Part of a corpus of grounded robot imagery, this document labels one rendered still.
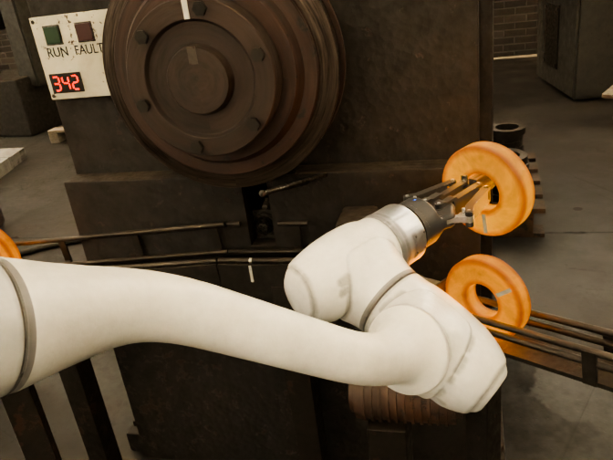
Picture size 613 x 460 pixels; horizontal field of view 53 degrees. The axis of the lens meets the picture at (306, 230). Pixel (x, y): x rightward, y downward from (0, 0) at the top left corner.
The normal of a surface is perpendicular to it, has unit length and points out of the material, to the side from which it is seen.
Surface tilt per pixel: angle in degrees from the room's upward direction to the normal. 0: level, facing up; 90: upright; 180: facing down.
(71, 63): 90
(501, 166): 93
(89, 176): 0
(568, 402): 0
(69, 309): 74
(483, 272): 90
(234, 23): 90
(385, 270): 30
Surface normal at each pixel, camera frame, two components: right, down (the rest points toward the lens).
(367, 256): 0.16, -0.62
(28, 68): -0.40, 0.42
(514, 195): -0.73, 0.40
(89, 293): 0.78, -0.48
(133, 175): -0.12, -0.91
